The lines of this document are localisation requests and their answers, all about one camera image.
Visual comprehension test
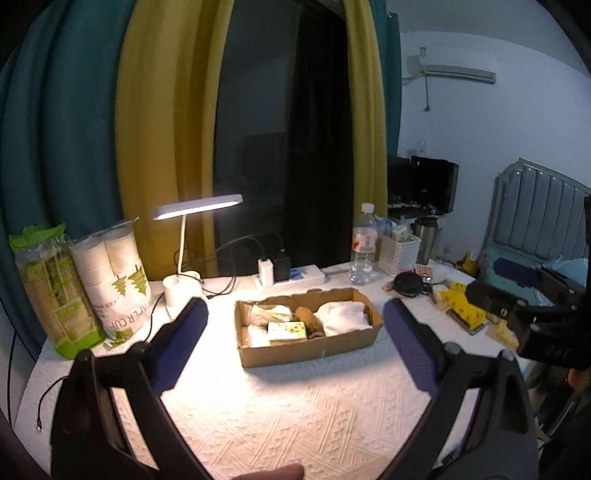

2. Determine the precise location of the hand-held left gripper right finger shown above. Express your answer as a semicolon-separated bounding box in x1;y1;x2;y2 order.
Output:
369;298;541;480

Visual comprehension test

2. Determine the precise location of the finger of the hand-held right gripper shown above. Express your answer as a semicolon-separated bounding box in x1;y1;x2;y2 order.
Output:
464;281;513;322
492;258;543;288

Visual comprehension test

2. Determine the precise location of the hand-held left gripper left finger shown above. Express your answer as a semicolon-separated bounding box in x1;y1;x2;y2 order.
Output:
50;296;218;480

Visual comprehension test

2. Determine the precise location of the white paper towel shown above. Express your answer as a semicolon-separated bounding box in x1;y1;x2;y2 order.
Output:
316;301;372;337

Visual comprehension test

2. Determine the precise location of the brown sponge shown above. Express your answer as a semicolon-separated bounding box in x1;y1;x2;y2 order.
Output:
293;305;324;340

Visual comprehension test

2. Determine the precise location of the small green box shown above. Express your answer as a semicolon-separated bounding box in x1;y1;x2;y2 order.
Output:
267;320;308;344

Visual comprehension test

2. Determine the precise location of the cardboard box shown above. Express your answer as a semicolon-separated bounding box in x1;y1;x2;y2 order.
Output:
234;287;384;368

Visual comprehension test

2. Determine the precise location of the person's right hand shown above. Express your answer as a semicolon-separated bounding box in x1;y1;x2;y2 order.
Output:
567;367;591;402

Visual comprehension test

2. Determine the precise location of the person's left hand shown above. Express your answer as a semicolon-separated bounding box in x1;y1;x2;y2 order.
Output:
228;463;305;480

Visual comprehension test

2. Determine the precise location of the pale yellow packet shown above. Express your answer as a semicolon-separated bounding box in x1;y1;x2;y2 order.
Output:
489;318;520;349

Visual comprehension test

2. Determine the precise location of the teal bedding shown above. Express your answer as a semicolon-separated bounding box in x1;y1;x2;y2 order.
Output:
478;247;591;296

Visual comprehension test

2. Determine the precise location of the white desk lamp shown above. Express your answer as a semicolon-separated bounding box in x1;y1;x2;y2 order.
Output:
152;193;244;308

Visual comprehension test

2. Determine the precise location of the black round pouch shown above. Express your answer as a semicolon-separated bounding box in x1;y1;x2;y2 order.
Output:
392;271;424;297

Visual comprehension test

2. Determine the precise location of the grey padded headboard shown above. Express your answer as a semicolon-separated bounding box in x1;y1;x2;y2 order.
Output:
478;158;591;278

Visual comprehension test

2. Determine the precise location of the steel thermos mug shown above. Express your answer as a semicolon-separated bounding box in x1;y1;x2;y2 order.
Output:
412;216;439;266

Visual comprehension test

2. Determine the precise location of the white plastic basket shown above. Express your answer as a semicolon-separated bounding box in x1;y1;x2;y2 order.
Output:
378;226;422;278

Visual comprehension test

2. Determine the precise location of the white paper cup pack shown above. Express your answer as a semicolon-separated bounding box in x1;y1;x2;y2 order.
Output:
69;217;153;344

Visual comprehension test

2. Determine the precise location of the clear water bottle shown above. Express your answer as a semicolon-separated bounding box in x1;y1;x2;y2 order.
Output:
348;202;379;284

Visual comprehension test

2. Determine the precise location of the black monitor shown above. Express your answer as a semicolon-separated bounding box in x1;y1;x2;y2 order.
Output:
387;156;460;215

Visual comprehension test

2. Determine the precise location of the white power strip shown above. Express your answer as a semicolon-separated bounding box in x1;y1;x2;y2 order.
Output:
253;264;326;289

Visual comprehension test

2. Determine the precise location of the black power adapter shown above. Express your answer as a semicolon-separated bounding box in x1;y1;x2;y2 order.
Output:
272;249;291;281

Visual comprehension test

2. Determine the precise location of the green paper cup pack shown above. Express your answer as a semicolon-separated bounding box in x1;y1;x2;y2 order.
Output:
8;223;107;361

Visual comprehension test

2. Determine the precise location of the white air conditioner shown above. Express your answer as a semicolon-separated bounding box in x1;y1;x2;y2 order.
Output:
406;54;497;85

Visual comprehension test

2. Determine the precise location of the yellow curtain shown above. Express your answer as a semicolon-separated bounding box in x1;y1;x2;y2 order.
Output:
342;0;389;217
115;0;234;278

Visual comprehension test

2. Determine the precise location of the teal curtain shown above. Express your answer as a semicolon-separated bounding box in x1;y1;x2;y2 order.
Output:
369;0;402;158
0;0;139;361

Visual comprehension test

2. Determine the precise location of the black charger cable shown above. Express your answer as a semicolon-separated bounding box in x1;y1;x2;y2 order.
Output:
201;233;284;296

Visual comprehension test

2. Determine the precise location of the thin black cable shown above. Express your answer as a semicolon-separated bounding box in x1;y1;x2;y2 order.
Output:
34;293;166;432

